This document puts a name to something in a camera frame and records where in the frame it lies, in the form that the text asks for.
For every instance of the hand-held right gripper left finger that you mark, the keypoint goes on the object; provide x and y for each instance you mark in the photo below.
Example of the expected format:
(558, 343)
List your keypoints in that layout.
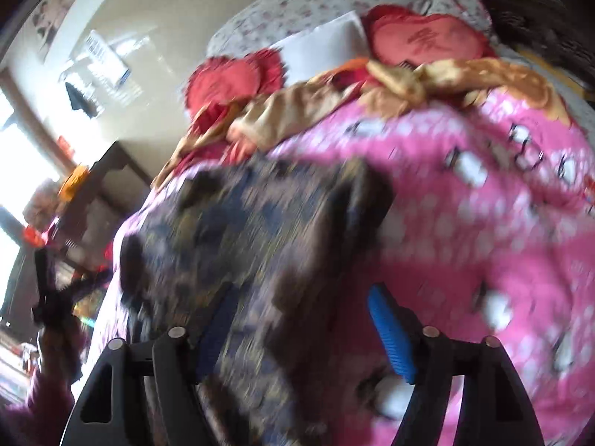
(216, 330)

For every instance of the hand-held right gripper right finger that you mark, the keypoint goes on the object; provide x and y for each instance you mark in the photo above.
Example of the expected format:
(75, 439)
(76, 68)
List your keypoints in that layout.
(390, 334)

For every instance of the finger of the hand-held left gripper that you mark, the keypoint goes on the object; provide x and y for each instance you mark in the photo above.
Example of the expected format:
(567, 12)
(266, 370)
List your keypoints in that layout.
(88, 283)
(42, 269)

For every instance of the brown blue patterned garment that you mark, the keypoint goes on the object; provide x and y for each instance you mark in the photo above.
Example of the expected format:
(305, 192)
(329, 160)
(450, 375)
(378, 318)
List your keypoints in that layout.
(269, 241)

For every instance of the person's left forearm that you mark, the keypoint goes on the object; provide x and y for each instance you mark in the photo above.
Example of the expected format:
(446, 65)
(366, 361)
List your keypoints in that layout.
(42, 404)

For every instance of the dark wooden side table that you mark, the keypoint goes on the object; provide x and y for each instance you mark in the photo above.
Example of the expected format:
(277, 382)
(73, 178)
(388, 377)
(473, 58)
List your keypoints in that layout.
(97, 195)

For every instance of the orange plastic basket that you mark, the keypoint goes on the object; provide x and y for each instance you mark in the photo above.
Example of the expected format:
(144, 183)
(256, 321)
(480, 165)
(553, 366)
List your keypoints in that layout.
(74, 181)

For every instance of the pink penguin print blanket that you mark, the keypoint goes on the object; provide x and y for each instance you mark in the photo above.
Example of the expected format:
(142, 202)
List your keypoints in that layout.
(465, 223)

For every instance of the dark hanging cloth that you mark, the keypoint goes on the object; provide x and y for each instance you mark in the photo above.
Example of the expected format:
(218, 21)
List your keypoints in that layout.
(80, 97)

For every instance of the yellow and red blanket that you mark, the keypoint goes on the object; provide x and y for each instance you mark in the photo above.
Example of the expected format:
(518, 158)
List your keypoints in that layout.
(297, 107)

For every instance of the red heart pillow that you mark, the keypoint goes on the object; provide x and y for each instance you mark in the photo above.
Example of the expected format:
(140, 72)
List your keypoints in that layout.
(418, 39)
(223, 83)

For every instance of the white pillow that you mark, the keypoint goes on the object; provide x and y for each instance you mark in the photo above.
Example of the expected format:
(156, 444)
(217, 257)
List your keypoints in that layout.
(325, 39)

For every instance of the floral pillow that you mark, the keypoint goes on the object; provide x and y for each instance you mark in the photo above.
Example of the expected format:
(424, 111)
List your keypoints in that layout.
(302, 4)

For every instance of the dark carved wooden cabinet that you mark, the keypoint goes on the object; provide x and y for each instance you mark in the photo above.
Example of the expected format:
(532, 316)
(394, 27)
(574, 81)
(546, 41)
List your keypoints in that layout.
(534, 23)

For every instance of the red paper wall sticker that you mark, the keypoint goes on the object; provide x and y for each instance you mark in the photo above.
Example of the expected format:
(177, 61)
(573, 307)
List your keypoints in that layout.
(66, 146)

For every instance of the eye chart wall poster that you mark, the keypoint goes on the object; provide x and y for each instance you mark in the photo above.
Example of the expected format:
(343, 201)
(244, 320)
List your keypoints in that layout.
(107, 58)

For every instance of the portrait wall poster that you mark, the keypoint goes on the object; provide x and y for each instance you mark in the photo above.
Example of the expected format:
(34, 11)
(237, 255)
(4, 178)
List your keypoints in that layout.
(53, 18)

